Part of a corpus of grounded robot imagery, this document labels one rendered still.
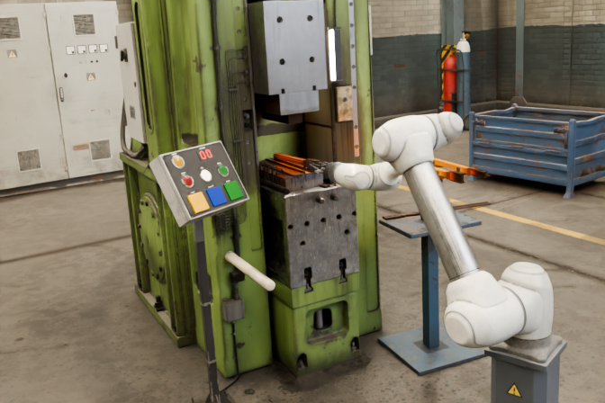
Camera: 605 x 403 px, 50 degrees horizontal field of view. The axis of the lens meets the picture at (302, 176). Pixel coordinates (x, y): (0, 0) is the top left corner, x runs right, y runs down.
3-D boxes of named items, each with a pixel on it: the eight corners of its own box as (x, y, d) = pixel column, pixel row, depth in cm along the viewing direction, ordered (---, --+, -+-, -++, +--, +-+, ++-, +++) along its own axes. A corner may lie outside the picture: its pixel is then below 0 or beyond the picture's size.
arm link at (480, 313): (536, 329, 191) (485, 353, 179) (498, 340, 204) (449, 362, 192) (430, 103, 211) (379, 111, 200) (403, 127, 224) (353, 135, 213)
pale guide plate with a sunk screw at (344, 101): (353, 120, 320) (352, 85, 317) (338, 121, 316) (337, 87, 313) (351, 120, 322) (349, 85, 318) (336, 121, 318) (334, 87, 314)
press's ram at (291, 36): (343, 87, 300) (339, -2, 292) (268, 95, 283) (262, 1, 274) (301, 83, 337) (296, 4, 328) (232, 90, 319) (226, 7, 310)
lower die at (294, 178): (323, 185, 304) (322, 167, 302) (285, 192, 295) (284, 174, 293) (284, 171, 341) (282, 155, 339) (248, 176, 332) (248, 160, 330)
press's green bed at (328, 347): (362, 358, 326) (358, 271, 316) (297, 380, 309) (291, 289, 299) (309, 318, 374) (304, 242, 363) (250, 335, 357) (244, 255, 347)
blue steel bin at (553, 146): (616, 183, 630) (620, 109, 614) (570, 199, 585) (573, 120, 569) (512, 167, 725) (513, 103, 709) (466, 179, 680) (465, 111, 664)
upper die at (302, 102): (319, 111, 296) (318, 90, 294) (280, 115, 287) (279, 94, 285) (279, 103, 333) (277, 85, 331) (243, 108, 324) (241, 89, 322)
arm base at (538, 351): (567, 335, 213) (568, 320, 211) (544, 364, 196) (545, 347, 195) (513, 323, 224) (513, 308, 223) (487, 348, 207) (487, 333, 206)
